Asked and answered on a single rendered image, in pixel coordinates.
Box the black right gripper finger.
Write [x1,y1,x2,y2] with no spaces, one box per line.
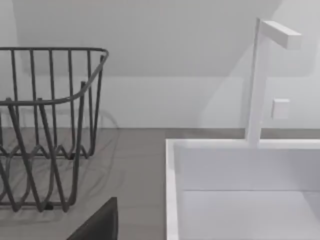
[66,196,119,240]

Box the dark grey wire basket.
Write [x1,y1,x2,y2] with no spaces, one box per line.
[0,47,110,213]

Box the white sink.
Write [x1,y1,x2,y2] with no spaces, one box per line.
[164,138,320,240]

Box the tall white tap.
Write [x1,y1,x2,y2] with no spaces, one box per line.
[244,17,303,148]

